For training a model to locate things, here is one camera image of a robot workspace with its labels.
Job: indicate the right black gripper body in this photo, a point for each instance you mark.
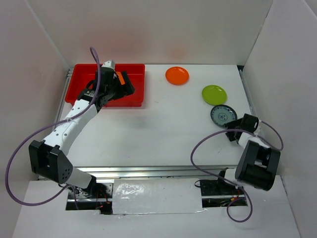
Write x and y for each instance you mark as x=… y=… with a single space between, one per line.
x=240 y=127

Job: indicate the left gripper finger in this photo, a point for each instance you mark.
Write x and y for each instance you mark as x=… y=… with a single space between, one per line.
x=120 y=93
x=128 y=85

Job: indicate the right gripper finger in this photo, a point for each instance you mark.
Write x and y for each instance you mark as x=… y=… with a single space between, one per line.
x=232 y=136
x=233 y=124

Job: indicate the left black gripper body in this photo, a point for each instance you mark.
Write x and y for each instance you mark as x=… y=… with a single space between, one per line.
x=116 y=87

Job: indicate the orange plate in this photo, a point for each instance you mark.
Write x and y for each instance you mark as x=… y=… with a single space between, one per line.
x=120 y=77
x=177 y=75

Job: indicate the blue white patterned plate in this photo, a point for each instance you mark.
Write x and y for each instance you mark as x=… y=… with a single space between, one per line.
x=222 y=114

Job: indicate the green plate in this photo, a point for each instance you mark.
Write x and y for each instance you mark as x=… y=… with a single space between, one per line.
x=214 y=95

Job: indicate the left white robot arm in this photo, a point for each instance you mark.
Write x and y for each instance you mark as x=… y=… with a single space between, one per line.
x=49 y=157

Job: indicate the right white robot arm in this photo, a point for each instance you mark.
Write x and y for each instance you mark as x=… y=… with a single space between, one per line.
x=259 y=161

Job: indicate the red plastic bin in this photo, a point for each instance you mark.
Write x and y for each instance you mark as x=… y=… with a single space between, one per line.
x=84 y=73

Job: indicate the white foil cover plate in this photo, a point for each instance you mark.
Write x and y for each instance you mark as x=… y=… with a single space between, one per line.
x=156 y=196

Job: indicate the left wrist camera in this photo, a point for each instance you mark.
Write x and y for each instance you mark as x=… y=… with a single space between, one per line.
x=109 y=64

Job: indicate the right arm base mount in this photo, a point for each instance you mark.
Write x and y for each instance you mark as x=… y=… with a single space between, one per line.
x=218 y=193

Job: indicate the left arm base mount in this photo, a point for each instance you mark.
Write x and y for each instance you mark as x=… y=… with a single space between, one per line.
x=100 y=200

